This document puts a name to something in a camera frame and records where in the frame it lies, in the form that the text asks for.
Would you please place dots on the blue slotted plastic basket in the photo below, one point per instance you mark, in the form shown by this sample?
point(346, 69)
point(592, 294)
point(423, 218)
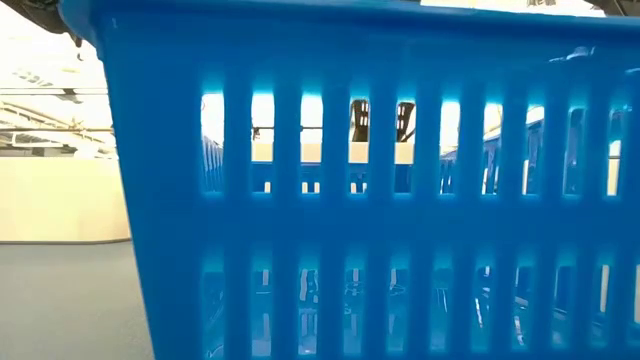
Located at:
point(165, 210)

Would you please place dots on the horizontal metal rail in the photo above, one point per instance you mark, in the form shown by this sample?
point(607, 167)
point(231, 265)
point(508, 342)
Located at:
point(50, 91)

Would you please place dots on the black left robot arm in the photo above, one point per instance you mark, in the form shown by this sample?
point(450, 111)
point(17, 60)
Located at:
point(35, 15)

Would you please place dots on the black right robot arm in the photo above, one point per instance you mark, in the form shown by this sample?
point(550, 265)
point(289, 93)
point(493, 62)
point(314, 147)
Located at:
point(617, 5)

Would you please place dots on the beige partition panel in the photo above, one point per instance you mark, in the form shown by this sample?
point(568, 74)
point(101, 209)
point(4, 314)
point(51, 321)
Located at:
point(60, 200)

